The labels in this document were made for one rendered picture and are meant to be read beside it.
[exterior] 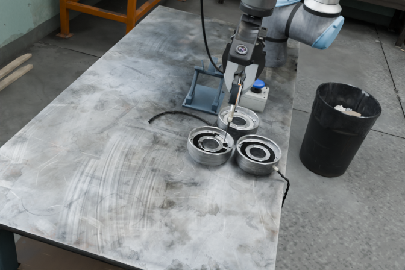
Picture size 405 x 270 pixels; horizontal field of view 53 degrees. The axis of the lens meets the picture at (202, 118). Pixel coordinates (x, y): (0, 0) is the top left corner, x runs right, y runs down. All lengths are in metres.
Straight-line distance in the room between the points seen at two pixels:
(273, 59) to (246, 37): 0.56
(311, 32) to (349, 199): 1.17
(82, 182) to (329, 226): 1.44
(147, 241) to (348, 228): 1.48
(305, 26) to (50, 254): 0.95
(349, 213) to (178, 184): 1.44
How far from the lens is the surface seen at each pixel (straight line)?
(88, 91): 1.14
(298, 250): 1.92
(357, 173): 2.48
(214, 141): 0.96
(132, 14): 3.00
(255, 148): 0.97
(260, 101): 1.14
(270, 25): 1.38
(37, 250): 1.08
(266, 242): 0.81
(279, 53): 1.43
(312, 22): 1.32
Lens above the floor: 1.40
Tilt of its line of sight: 34 degrees down
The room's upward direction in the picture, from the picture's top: 11 degrees clockwise
